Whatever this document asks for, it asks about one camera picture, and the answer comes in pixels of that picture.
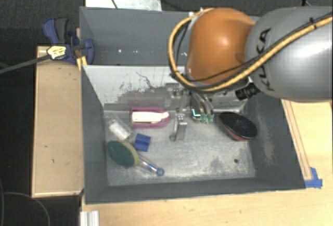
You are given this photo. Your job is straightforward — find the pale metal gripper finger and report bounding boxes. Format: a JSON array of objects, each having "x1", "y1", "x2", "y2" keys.
[
  {"x1": 169, "y1": 113, "x2": 188, "y2": 142},
  {"x1": 164, "y1": 83, "x2": 183, "y2": 110}
]

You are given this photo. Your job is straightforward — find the purple and white stapler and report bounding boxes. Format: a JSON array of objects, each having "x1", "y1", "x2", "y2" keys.
[{"x1": 129, "y1": 105, "x2": 171, "y2": 130}]

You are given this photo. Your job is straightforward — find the grey metal bin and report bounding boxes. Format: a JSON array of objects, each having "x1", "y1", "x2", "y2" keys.
[{"x1": 79, "y1": 6, "x2": 306, "y2": 205}]

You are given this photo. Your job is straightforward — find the blue notched block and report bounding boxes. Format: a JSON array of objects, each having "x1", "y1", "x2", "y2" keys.
[{"x1": 133, "y1": 132, "x2": 152, "y2": 153}]

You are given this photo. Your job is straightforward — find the black and red oval brush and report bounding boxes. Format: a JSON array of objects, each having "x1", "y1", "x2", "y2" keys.
[{"x1": 218, "y1": 111, "x2": 259, "y2": 142}]

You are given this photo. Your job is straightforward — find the clear glass jar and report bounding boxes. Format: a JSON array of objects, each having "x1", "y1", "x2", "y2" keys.
[{"x1": 107, "y1": 117, "x2": 132, "y2": 140}]

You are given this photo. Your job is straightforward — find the green and yellow round sponge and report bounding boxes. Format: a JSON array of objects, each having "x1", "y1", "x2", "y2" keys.
[{"x1": 105, "y1": 140, "x2": 140, "y2": 169}]

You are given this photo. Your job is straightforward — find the pale wood flat board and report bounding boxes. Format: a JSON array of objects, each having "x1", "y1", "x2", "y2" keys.
[{"x1": 31, "y1": 45, "x2": 85, "y2": 198}]

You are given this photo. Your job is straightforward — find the blue-handled small tool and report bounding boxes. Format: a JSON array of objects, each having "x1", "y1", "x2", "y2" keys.
[{"x1": 138, "y1": 159, "x2": 165, "y2": 177}]

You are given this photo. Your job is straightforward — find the black cylinder on white bracket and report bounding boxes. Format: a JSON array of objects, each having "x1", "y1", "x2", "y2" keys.
[{"x1": 235, "y1": 77, "x2": 261, "y2": 102}]

